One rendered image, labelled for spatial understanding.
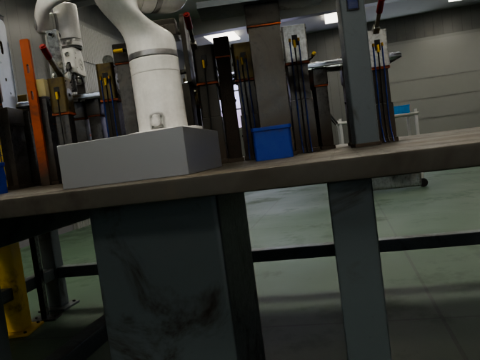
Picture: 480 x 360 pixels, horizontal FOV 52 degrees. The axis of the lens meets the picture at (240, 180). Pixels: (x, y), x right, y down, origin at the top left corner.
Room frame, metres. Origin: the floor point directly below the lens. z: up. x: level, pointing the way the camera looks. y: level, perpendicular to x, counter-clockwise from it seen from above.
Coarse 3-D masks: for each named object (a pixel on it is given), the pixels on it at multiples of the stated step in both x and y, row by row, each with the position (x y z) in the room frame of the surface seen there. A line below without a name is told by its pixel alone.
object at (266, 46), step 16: (256, 16) 1.44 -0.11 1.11; (272, 16) 1.44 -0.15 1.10; (256, 32) 1.44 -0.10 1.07; (272, 32) 1.44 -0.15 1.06; (256, 48) 1.44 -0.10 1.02; (272, 48) 1.44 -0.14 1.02; (256, 64) 1.44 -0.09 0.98; (272, 64) 1.44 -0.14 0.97; (256, 80) 1.44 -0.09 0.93; (272, 80) 1.44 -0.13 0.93; (256, 96) 1.44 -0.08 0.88; (272, 96) 1.44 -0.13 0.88; (288, 96) 1.44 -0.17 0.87; (272, 112) 1.44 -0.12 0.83; (288, 112) 1.44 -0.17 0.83
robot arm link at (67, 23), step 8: (56, 8) 1.80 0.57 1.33; (64, 8) 1.80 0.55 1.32; (72, 8) 1.82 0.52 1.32; (56, 16) 1.79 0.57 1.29; (64, 16) 1.80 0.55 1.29; (72, 16) 1.81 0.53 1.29; (56, 24) 1.78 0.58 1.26; (64, 24) 1.80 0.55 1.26; (72, 24) 1.81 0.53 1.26; (64, 32) 1.80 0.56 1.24; (72, 32) 1.81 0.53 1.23; (80, 32) 1.84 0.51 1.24
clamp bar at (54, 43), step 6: (54, 30) 1.67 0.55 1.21; (48, 36) 1.67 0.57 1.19; (54, 36) 1.67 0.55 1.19; (60, 36) 1.71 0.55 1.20; (48, 42) 1.67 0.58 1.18; (54, 42) 1.67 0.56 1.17; (60, 42) 1.69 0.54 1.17; (54, 48) 1.67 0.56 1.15; (60, 48) 1.68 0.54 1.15; (54, 54) 1.68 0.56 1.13; (60, 54) 1.68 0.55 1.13; (54, 60) 1.68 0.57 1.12; (60, 60) 1.68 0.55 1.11; (60, 66) 1.68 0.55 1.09; (54, 72) 1.69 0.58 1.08
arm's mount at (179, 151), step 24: (72, 144) 1.07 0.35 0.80; (96, 144) 1.06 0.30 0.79; (120, 144) 1.05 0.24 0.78; (144, 144) 1.04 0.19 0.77; (168, 144) 1.03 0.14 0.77; (192, 144) 1.07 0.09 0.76; (216, 144) 1.28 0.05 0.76; (72, 168) 1.07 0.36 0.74; (96, 168) 1.06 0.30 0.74; (120, 168) 1.05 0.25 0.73; (144, 168) 1.04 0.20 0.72; (168, 168) 1.03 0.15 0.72; (192, 168) 1.05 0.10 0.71
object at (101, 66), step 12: (96, 72) 1.61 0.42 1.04; (108, 72) 1.60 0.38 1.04; (108, 84) 1.60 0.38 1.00; (108, 96) 1.60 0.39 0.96; (120, 96) 1.64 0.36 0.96; (108, 108) 1.61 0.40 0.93; (120, 108) 1.64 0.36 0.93; (108, 120) 1.61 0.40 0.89; (120, 120) 1.62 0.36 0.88; (108, 132) 1.60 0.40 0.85; (120, 132) 1.61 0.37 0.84
